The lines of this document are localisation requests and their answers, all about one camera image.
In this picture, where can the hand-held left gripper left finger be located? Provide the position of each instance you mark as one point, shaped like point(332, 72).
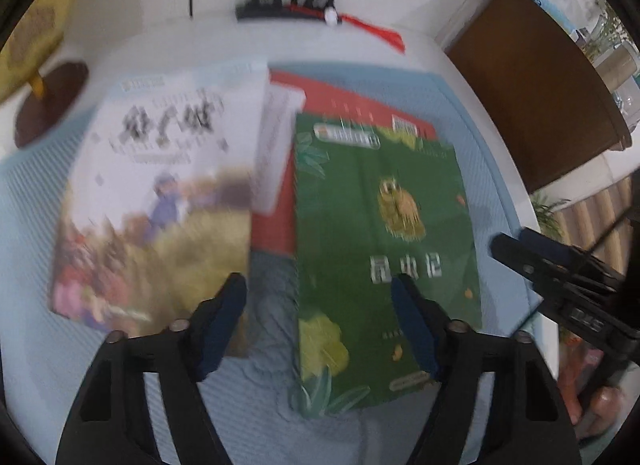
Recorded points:
point(220, 325)

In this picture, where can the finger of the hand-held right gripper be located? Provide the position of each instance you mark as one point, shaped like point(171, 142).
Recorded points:
point(535, 267)
point(575, 257)

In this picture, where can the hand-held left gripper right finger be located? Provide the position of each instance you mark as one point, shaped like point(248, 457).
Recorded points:
point(415, 325)

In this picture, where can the green leafy cover book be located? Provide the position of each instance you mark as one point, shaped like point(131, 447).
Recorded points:
point(360, 245)

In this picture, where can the white yellow illustrated book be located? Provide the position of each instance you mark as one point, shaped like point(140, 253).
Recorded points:
point(150, 225)

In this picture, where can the red cartoon cover book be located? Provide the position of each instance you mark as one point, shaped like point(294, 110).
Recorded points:
point(350, 105)

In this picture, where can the person's right hand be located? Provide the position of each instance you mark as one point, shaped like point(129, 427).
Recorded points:
point(607, 405)

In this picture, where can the striped beige cloth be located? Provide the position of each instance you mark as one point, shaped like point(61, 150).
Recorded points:
point(595, 215)

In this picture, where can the potted green plant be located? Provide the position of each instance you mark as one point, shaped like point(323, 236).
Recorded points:
point(547, 215)

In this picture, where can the light blue mat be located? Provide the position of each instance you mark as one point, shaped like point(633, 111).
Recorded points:
point(500, 225)

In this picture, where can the brown wooden cabinet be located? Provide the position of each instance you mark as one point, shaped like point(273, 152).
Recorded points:
point(525, 95)

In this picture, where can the beige cylinder vase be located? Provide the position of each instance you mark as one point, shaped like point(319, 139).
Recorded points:
point(617, 65)

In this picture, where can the light blue tissue box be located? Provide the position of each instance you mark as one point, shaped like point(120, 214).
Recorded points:
point(550, 2)

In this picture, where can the yellow desk globe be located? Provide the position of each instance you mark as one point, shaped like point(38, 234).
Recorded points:
point(50, 105)

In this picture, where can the red tassel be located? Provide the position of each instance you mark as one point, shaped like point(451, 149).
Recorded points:
point(380, 35)

